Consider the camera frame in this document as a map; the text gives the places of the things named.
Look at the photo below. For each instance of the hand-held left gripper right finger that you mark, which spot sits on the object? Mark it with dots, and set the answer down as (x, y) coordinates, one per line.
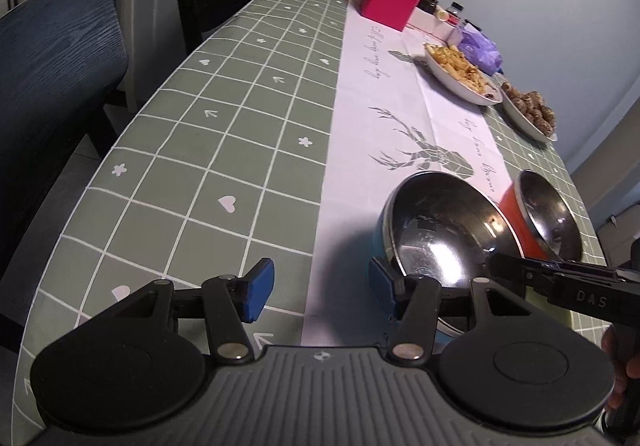
(382, 286)

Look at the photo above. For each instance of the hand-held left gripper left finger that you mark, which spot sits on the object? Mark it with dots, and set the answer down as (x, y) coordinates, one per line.
(260, 288)

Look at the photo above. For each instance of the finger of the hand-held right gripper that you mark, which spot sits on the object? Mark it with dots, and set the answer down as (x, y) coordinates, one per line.
(520, 266)

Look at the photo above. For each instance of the orange steel bowl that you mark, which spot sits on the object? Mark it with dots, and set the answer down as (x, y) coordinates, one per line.
(515, 221)

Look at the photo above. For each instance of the blue steel bowl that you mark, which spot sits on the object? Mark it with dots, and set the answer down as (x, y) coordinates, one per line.
(435, 226)

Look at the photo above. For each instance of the person's right hand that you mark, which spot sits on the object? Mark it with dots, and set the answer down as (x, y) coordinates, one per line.
(622, 376)

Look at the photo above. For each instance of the green checked tablecloth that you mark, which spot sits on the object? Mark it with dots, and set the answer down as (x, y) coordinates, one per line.
(200, 150)

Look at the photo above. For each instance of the white table runner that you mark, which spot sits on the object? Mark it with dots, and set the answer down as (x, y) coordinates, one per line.
(360, 135)

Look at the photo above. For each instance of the white bowl of nuts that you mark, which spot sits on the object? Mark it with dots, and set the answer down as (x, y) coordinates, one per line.
(530, 113)

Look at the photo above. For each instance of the white bowl of fries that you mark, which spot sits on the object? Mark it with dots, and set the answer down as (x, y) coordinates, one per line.
(460, 70)

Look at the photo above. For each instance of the purple bag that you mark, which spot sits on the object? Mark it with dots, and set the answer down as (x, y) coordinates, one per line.
(480, 48)

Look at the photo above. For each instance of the white box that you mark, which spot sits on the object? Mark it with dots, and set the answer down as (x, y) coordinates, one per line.
(432, 25)

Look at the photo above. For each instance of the small red label bottle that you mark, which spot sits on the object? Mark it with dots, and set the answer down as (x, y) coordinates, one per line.
(454, 15)

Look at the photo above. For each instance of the black jar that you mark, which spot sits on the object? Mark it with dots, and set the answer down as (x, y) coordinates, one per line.
(427, 1)

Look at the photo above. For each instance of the pink box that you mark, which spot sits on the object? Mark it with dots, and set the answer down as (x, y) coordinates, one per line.
(387, 0)

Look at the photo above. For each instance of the dark blue wooden chair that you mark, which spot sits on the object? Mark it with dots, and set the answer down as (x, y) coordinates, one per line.
(50, 75)

